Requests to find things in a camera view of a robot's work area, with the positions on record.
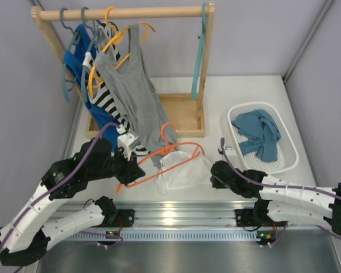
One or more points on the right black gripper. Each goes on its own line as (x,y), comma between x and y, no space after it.
(216,183)

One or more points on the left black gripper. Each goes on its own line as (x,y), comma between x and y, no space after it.
(129,169)

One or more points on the white tank top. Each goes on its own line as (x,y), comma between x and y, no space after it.
(191,174)

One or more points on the orange plastic hanger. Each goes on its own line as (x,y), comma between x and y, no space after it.
(168,149)

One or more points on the grey tank top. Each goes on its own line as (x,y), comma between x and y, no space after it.
(133,92)

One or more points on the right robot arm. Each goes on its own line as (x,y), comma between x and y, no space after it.
(279,201)

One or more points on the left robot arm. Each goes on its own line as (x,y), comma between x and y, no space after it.
(29,236)

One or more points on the yellow plastic hanger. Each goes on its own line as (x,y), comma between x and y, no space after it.
(95,82)

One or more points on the teal hanger right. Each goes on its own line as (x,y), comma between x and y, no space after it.
(199,57)

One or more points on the grey-blue hanger far left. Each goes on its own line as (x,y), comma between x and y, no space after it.
(70,77)

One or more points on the grey-blue hanger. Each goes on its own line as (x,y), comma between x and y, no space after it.
(91,49)
(70,77)

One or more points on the blue tank top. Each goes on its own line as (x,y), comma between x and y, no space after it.
(100,116)

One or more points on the black white striped top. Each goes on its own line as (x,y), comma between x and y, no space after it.
(105,100)

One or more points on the white plastic laundry basket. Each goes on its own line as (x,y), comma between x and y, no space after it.
(287,154)

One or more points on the teal blue garment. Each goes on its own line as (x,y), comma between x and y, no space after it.
(261,132)

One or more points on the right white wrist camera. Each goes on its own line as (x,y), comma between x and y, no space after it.
(229,151)

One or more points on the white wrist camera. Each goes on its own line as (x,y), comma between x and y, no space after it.
(229,151)
(127,140)

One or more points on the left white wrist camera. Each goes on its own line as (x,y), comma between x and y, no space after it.
(127,140)

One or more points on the aluminium mounting rail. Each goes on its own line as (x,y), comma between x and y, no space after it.
(184,215)

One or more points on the slotted cable duct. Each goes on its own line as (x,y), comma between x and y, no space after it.
(169,235)

